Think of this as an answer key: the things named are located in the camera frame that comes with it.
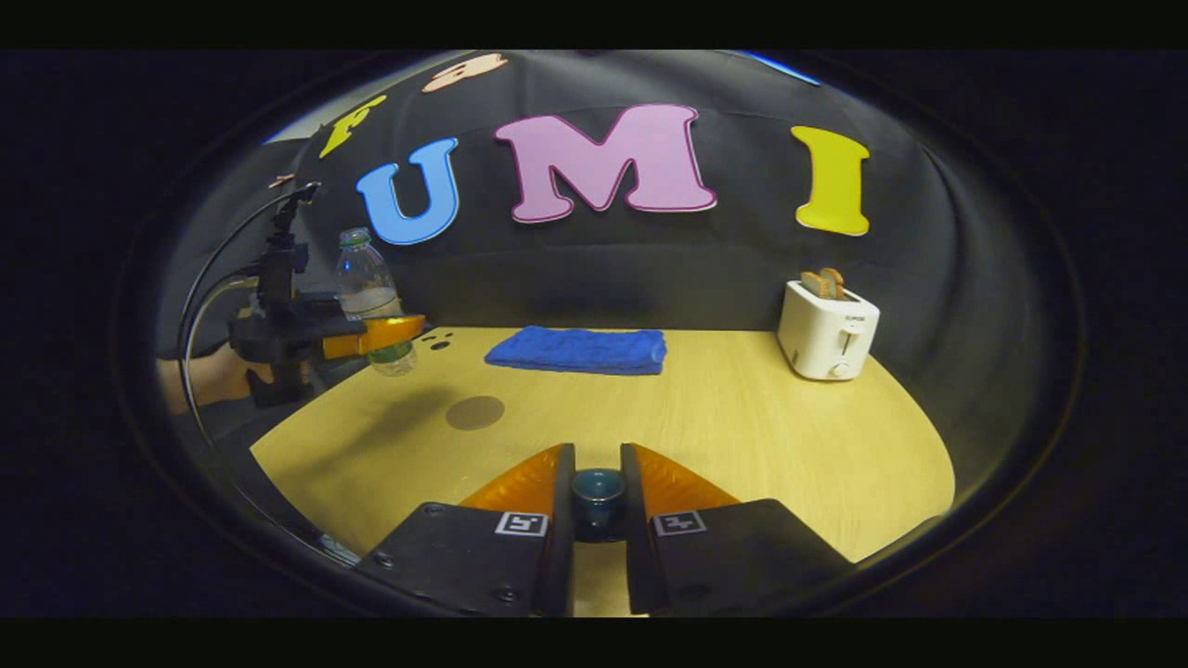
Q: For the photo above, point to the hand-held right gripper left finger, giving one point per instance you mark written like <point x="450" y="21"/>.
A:
<point x="464" y="557"/>

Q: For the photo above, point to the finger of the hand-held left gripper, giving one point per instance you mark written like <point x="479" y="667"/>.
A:
<point x="376" y="336"/>

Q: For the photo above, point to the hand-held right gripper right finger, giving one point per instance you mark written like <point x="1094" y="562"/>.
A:
<point x="724" y="557"/>

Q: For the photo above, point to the clear plastic water bottle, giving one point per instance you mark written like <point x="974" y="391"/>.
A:
<point x="369" y="288"/>

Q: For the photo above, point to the round brown coaster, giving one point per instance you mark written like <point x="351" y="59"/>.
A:
<point x="474" y="413"/>

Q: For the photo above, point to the dark teal teacup lid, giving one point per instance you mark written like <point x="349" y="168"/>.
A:
<point x="599" y="496"/>

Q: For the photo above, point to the folded blue towel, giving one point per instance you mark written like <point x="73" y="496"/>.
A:
<point x="580" y="350"/>

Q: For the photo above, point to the black backdrop cloth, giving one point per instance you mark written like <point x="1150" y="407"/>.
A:
<point x="603" y="269"/>

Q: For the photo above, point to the white toaster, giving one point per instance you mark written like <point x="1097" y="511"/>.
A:
<point x="826" y="339"/>

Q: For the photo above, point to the brown bread slice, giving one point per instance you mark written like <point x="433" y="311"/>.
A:
<point x="833" y="280"/>
<point x="813" y="284"/>

